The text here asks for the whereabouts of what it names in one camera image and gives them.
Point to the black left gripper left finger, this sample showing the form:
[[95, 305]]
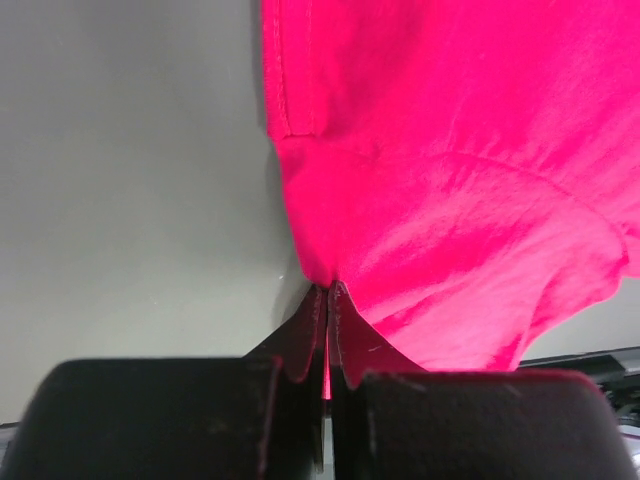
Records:
[[259, 416]]

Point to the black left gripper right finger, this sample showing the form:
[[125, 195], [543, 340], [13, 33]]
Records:
[[393, 420]]

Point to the pink t shirt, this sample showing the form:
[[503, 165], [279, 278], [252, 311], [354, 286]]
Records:
[[468, 169]]

